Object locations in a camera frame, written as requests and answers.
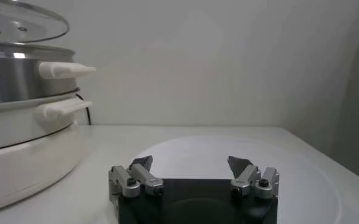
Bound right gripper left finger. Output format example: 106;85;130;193
108;155;165;201

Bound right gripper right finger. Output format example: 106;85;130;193
227;156;280;199

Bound round glass lid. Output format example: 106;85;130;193
0;0;70;44

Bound stainless steel steamer basket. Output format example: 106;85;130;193
0;41;97;106

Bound white round plate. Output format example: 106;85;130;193
129;135;341;224

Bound white electric cooker pot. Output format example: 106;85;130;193
0;91;93;215

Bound black cooker power cord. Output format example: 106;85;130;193
74;87;93;126

